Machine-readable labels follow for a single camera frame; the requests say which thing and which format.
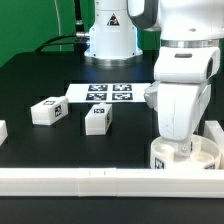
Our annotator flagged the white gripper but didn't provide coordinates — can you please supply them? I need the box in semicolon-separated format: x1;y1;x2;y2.
144;47;220;156

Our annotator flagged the white round stool seat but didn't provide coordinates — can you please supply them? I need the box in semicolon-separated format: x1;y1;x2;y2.
150;135;221;170

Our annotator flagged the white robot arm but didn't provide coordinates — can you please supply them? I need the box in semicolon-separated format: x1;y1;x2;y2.
85;0;224;156

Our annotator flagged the white marker sheet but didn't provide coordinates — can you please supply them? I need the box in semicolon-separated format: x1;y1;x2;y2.
66;83;150;103

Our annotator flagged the white front fence bar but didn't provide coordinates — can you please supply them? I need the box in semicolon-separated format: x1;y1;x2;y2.
0;168;224;198

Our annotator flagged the white left fence bar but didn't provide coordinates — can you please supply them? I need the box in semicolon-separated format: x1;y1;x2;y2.
0;120;8;146

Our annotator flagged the black cable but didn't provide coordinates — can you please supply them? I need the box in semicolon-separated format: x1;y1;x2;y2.
34;31;91;54

